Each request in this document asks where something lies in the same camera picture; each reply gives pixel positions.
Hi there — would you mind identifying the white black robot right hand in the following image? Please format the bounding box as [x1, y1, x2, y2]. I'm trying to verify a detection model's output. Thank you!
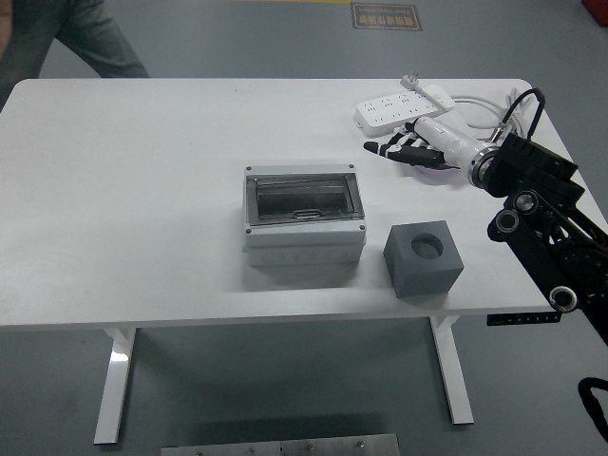
[363, 118, 482, 172]

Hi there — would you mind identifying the transparent hinged box lid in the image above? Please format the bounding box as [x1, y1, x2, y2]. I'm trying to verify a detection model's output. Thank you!
[246, 173, 366, 227]

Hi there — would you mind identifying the grey plastic electrical box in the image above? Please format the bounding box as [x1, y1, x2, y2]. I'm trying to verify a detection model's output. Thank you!
[241, 163, 368, 267]

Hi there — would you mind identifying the purple white round object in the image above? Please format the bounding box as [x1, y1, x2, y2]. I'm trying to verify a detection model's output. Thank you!
[410, 161, 462, 180]

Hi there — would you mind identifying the long white power strip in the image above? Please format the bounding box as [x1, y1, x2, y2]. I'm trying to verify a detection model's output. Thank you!
[353, 90, 444, 139]

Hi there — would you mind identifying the brown floor sign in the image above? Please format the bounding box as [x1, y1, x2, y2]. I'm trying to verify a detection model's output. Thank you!
[350, 1, 423, 32]

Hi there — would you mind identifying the grey block with round hole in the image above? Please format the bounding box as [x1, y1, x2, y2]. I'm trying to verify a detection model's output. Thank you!
[382, 219, 465, 299]

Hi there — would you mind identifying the black table control panel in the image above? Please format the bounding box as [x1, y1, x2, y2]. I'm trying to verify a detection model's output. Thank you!
[485, 312, 562, 327]

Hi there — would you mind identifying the red object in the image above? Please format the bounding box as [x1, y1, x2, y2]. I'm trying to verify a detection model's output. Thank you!
[579, 0, 608, 26]

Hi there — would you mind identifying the white table leg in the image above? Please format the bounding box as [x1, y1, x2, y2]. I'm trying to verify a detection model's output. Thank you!
[92, 326, 138, 447]
[428, 314, 475, 426]

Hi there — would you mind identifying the person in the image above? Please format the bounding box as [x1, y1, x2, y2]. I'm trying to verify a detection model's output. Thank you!
[0, 0, 151, 111]

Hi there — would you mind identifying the white power cable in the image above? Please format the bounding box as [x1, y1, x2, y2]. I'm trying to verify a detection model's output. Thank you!
[448, 87, 536, 139]

